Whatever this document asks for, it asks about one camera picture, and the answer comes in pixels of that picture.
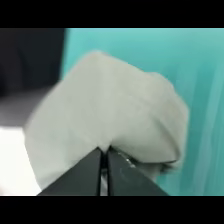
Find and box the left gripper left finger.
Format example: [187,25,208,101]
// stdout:
[37,146,102,197]

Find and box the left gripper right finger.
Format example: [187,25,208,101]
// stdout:
[106,147,170,197]

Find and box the white garment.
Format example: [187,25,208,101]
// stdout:
[23,49,191,193]

